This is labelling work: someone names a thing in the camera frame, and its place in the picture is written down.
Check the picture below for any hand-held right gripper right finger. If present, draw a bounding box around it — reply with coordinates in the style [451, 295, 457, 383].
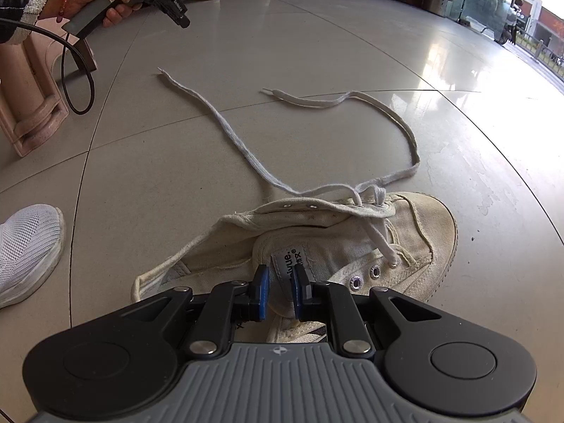
[291, 266, 456, 359]

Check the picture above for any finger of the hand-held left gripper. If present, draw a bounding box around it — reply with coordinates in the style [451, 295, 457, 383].
[164, 0, 191, 30]

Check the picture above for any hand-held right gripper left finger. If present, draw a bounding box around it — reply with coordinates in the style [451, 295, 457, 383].
[103, 265, 270, 359]

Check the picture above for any white shoelace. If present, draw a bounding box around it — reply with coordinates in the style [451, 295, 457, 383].
[157, 68, 421, 271]

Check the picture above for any white canvas shoe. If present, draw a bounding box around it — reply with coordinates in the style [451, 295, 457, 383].
[131, 191, 458, 344]

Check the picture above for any pink plastic stool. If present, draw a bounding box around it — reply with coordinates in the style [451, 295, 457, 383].
[0, 31, 98, 158]

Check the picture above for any white mesh sneaker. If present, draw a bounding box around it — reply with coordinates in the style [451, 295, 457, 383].
[0, 204, 67, 309]

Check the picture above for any grey scooter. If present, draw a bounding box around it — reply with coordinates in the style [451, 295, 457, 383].
[498, 0, 524, 45]

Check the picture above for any stone railing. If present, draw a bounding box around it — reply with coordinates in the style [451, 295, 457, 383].
[517, 31, 564, 75]

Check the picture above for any red brick building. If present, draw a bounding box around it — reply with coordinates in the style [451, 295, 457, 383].
[522, 0, 564, 54]

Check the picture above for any black cable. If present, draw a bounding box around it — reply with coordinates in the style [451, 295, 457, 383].
[0, 18, 97, 115]

